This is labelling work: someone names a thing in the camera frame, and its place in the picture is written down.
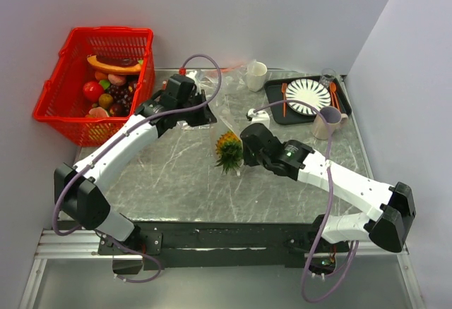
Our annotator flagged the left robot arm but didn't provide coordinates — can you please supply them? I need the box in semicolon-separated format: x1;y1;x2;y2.
52;74;216;254

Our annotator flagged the toy papaya slice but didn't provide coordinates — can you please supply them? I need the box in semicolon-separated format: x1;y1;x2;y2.
86;55;144;75

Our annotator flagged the red plastic basket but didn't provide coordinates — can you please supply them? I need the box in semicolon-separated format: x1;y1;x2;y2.
33;27;155;147

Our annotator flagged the toy grapes bunch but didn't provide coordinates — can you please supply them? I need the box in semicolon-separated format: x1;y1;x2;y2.
106;80;138;112

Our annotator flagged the toy red apple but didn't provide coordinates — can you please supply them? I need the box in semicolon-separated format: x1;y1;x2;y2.
82;81;105;103

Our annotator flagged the black tray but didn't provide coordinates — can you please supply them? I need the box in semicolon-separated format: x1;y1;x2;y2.
264;75;333;126

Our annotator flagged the beige purple mug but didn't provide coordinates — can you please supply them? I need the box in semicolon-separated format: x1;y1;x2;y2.
311;106;349;140

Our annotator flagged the crumpled clear bag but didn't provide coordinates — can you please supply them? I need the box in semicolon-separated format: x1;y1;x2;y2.
192;59;256;95

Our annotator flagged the orange fork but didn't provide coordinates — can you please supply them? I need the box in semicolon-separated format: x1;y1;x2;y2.
281;83;287;117

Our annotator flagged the toy peach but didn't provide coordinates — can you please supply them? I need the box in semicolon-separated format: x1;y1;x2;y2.
107;74;127;86

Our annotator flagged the toy pineapple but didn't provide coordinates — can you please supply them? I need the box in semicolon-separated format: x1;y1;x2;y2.
215;131;243;174

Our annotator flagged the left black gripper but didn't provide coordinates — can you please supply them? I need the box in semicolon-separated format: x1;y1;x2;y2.
177;89;217;127

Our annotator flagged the clear glass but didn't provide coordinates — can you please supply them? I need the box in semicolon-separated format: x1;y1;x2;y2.
319;68;336;89

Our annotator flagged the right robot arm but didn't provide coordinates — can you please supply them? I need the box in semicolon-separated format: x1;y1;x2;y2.
240;123;416;253

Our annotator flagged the striped white plate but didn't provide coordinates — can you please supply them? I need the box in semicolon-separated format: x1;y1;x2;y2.
286;78;331;116

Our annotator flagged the black base frame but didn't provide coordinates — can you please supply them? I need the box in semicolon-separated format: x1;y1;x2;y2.
97;217;350;271

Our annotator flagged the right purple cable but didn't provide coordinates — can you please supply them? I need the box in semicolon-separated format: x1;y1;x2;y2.
252;99;359;303

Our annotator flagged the polka dot zip bag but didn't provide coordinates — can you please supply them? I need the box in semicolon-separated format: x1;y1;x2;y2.
209;95;244;176

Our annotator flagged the orange spoon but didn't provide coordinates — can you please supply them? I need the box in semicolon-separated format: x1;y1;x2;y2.
329;81;340;110

